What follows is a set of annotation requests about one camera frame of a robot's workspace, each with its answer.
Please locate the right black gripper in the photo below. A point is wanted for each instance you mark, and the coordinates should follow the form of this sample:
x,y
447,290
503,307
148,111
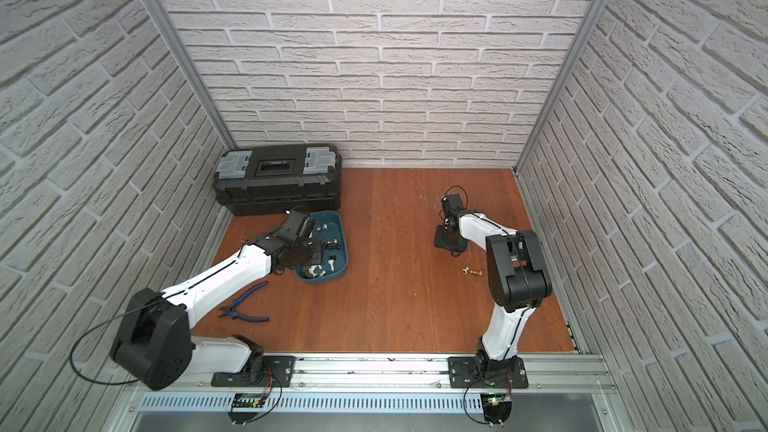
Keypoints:
x,y
440,240

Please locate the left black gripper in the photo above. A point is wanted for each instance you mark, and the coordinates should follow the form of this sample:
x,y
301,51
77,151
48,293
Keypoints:
x,y
309,253

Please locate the black chess piece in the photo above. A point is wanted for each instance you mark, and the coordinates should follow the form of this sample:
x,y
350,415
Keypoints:
x,y
332,245

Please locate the teal plastic storage bin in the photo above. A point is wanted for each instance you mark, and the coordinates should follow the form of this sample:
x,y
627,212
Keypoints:
x,y
335,233

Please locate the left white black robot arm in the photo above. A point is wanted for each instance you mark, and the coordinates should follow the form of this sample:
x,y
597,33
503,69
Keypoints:
x,y
154,342

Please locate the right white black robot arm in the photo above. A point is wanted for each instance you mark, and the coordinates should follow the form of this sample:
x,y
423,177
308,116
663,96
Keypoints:
x,y
517,277

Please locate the silver chess piece upper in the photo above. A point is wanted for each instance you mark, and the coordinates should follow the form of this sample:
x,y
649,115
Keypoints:
x,y
331,263

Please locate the black plastic toolbox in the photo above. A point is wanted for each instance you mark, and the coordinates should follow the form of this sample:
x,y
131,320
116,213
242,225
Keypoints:
x,y
273,179

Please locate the left controller board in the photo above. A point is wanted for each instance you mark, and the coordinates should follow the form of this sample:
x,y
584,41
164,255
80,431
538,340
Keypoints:
x,y
248,407

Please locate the controller board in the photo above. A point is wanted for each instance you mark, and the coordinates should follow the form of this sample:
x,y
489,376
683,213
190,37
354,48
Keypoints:
x,y
496,408
248,407

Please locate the right controller board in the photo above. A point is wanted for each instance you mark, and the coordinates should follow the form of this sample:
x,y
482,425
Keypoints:
x,y
496,408

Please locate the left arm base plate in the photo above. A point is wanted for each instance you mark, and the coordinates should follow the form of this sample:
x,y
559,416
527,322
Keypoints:
x,y
264,371

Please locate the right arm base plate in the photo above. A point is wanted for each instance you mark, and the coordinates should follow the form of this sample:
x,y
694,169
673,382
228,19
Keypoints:
x,y
477,371

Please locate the aluminium frame rail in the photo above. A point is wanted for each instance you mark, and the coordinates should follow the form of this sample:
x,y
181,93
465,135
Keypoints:
x,y
413,372

